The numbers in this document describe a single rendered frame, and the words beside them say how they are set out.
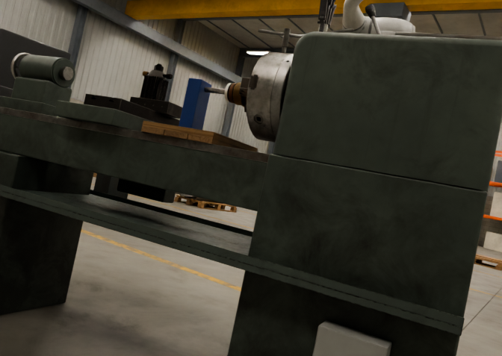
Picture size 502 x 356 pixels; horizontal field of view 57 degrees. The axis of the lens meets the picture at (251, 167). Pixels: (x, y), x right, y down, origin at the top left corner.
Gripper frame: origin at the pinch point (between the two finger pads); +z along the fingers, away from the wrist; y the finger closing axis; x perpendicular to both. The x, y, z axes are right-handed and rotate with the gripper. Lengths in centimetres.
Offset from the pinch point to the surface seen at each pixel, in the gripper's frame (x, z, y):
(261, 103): -7.8, 32.0, 22.3
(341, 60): 18.3, 17.8, 29.4
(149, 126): -48, 46, 26
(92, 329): -77, 135, -1
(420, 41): 38.9, 11.1, 29.2
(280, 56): -6.5, 14.5, 17.4
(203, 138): -25, 47, 26
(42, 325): -92, 135, 13
